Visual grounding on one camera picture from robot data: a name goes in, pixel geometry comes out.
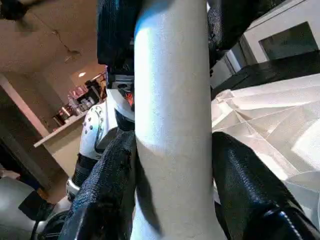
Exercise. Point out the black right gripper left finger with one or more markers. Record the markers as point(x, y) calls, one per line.
point(105, 195)

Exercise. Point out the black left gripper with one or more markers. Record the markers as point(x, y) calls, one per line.
point(119, 82)

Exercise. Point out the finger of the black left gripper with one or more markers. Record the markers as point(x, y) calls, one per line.
point(235, 25)

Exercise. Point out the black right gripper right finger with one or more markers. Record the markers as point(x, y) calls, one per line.
point(255, 195)

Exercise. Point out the white plastic table top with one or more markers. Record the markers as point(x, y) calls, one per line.
point(270, 125)

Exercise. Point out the white plastic table leg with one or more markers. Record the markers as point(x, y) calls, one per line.
point(172, 125)

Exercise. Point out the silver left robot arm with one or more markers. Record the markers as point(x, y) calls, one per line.
point(95, 130)

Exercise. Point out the white cabinet with glass doors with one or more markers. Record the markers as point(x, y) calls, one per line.
point(280, 35)

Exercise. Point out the grey robot torso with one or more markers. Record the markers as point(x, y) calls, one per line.
point(20, 210)

